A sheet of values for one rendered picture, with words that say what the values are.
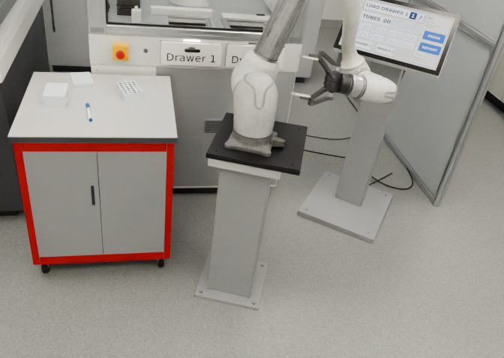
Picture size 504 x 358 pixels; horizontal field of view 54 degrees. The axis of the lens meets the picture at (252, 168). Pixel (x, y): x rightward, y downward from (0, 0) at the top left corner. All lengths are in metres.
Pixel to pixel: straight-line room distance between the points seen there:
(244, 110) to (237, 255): 0.69
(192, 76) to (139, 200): 0.71
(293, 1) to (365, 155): 1.20
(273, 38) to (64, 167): 0.96
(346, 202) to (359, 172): 0.22
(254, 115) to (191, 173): 1.08
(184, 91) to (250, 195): 0.80
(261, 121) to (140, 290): 1.01
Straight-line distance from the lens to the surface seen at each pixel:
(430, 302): 2.67
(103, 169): 2.09
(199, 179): 2.86
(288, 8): 1.94
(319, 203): 2.98
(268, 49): 1.98
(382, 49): 2.54
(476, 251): 3.10
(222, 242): 2.17
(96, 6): 2.42
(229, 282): 2.33
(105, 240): 2.33
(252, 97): 1.81
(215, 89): 2.58
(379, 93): 1.97
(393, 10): 2.63
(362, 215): 2.97
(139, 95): 2.25
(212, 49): 2.48
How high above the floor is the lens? 1.78
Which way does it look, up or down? 34 degrees down
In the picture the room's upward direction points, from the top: 8 degrees clockwise
